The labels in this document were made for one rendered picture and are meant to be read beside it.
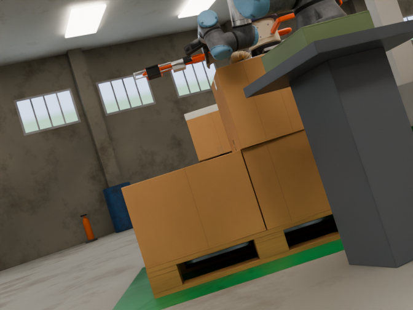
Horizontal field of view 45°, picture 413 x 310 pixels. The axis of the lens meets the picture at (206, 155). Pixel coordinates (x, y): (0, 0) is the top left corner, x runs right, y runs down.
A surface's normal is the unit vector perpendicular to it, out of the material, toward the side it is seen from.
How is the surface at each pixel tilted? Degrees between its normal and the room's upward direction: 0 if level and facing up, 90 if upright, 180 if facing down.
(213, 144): 90
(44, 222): 90
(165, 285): 90
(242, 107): 90
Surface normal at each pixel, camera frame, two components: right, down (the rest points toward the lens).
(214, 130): -0.02, -0.04
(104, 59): 0.36, -0.16
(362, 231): -0.88, 0.26
